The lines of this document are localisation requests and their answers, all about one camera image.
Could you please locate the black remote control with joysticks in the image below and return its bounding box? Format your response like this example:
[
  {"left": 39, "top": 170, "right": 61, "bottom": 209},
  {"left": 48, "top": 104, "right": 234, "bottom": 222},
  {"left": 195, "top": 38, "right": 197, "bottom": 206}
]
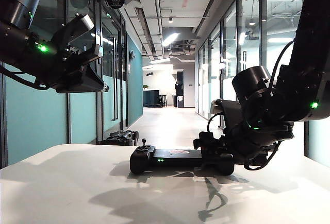
[{"left": 129, "top": 138, "right": 236, "bottom": 176}]

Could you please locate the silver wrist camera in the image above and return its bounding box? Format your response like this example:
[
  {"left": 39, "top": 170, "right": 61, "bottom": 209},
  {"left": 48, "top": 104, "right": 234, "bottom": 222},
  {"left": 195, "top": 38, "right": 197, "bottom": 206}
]
[
  {"left": 63, "top": 13, "right": 95, "bottom": 45},
  {"left": 210, "top": 99, "right": 243, "bottom": 132}
]

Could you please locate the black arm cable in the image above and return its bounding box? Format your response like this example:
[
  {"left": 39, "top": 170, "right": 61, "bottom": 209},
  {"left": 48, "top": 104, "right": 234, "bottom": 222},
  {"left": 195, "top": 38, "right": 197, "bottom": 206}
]
[
  {"left": 0, "top": 65, "right": 56, "bottom": 91},
  {"left": 270, "top": 40, "right": 296, "bottom": 91}
]

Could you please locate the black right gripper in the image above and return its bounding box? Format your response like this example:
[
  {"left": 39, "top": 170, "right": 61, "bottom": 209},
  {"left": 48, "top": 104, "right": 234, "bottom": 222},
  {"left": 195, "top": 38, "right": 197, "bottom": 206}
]
[{"left": 193, "top": 128, "right": 248, "bottom": 168}]

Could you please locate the black quadruped robot dog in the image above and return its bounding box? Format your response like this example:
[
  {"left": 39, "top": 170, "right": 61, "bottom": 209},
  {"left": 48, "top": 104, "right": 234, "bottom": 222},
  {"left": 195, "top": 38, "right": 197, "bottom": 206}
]
[{"left": 97, "top": 130, "right": 140, "bottom": 147}]

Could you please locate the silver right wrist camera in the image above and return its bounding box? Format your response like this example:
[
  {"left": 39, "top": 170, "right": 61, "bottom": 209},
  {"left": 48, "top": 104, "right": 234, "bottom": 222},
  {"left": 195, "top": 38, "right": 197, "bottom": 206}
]
[{"left": 210, "top": 99, "right": 243, "bottom": 132}]

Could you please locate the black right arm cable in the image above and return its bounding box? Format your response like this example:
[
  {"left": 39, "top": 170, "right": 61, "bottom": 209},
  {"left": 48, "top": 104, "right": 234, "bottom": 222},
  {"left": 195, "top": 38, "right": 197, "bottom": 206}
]
[{"left": 270, "top": 40, "right": 296, "bottom": 91}]

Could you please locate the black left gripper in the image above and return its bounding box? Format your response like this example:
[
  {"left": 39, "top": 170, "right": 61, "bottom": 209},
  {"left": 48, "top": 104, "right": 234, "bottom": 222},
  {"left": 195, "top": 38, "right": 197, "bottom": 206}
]
[{"left": 48, "top": 44, "right": 109, "bottom": 93}]

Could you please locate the black looped wrist cable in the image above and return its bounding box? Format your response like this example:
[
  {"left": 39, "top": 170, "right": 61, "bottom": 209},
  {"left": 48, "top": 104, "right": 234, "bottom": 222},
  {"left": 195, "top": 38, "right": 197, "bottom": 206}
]
[{"left": 243, "top": 141, "right": 282, "bottom": 171}]

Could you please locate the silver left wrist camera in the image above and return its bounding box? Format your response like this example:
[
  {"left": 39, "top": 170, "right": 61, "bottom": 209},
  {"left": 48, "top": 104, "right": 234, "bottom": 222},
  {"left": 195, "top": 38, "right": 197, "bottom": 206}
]
[{"left": 63, "top": 13, "right": 95, "bottom": 45}]

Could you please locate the black right camera cable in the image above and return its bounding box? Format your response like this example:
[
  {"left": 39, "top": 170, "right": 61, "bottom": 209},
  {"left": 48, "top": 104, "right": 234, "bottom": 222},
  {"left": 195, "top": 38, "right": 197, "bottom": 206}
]
[{"left": 207, "top": 113, "right": 224, "bottom": 133}]

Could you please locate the dark bar counter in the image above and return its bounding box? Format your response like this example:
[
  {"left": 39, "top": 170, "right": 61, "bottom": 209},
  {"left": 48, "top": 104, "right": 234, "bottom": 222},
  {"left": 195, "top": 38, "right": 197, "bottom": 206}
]
[{"left": 143, "top": 90, "right": 161, "bottom": 108}]

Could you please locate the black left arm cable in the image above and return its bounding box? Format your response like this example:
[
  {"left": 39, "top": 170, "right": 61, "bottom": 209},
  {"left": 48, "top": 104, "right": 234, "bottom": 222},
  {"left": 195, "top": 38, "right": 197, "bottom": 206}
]
[{"left": 0, "top": 65, "right": 56, "bottom": 91}]

